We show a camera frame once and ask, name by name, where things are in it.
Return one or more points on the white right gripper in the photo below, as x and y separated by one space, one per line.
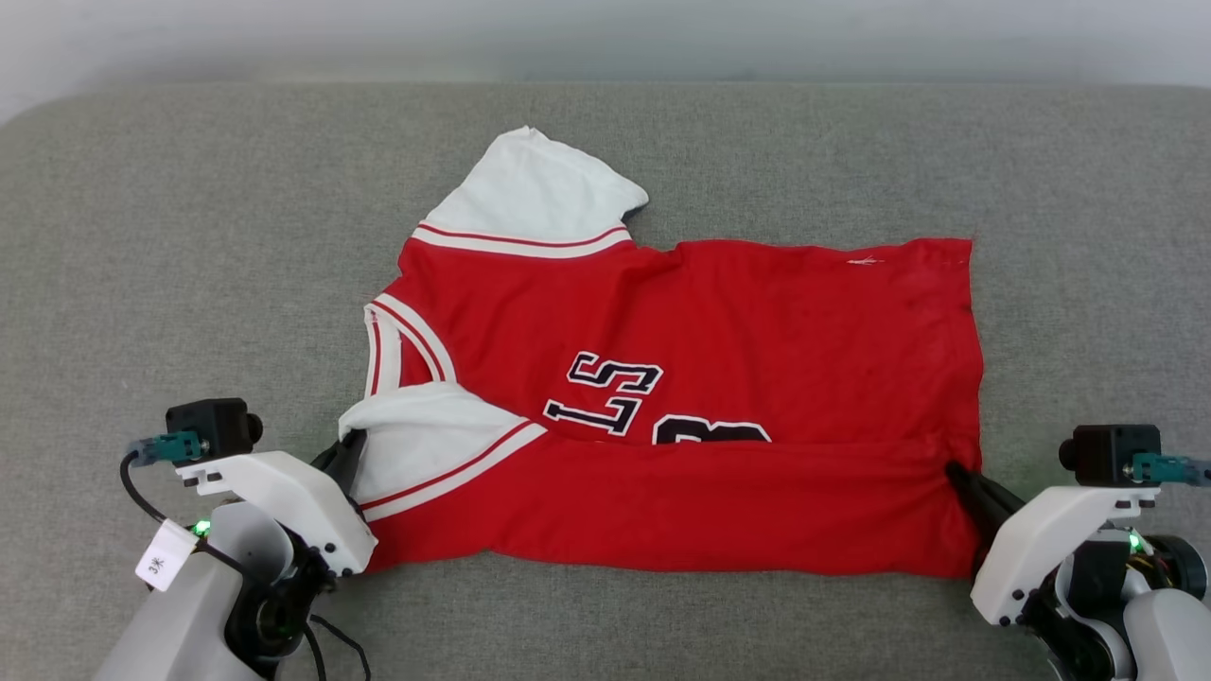
1041 539

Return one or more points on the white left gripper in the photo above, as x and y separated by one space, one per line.
284 492

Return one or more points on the red and white basketball jersey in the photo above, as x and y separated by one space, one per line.
757 331

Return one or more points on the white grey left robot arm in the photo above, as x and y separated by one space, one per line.
189 624

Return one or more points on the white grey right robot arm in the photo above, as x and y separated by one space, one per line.
1164 634

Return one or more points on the white paper label tag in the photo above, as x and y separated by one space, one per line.
166 558

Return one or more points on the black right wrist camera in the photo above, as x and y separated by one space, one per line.
1112 454

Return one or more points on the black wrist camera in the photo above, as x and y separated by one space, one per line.
213 426
1112 454

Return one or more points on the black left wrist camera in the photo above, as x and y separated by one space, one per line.
213 426

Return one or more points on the teal left camera connector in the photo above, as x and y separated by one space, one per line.
175 446

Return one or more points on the teal camera connector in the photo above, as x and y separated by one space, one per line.
175 446
1164 466

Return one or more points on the teal right camera connector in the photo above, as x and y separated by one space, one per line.
1164 466

